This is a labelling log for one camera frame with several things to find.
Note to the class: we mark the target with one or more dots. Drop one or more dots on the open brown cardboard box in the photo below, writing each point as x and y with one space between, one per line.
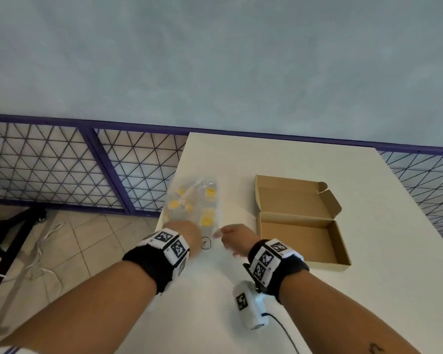
299 224

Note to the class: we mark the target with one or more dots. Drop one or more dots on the person's right forearm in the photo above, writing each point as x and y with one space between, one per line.
336 317

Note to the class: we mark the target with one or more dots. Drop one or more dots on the person's left hand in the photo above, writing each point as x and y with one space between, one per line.
189 235

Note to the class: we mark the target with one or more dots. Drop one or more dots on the black marker wristband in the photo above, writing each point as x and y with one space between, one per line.
277 265
162 259

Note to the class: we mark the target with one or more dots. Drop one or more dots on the white wrist camera unit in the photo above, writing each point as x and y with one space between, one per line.
249 304

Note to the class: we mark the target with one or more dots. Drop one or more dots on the black stand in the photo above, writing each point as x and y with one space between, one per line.
11 235

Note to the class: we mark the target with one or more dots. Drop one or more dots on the person's left forearm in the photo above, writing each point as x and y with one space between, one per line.
92 313

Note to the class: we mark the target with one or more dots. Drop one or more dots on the purple metal mesh fence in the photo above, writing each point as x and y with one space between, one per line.
107 169

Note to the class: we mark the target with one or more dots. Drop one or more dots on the person's right hand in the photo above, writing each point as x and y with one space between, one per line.
240 239

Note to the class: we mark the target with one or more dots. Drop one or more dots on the clear plastic bag yellow pieces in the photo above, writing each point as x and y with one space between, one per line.
195 202

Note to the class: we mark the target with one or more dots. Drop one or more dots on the person's white shirt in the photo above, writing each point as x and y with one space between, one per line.
7 346

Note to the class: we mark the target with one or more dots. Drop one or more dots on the person's right fingers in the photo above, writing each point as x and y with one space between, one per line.
220 232

